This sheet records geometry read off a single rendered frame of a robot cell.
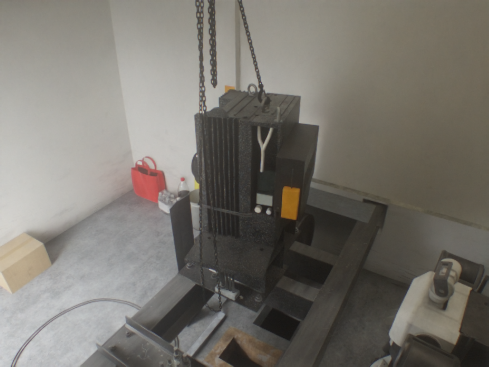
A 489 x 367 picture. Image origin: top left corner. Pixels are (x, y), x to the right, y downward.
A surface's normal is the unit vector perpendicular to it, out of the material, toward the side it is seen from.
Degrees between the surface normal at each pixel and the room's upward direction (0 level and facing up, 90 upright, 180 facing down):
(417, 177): 90
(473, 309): 0
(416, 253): 90
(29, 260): 90
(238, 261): 0
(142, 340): 0
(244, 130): 90
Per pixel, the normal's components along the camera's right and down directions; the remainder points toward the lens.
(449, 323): 0.00, -0.86
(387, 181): -0.51, 0.43
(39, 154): 0.86, 0.26
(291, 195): -0.32, 0.48
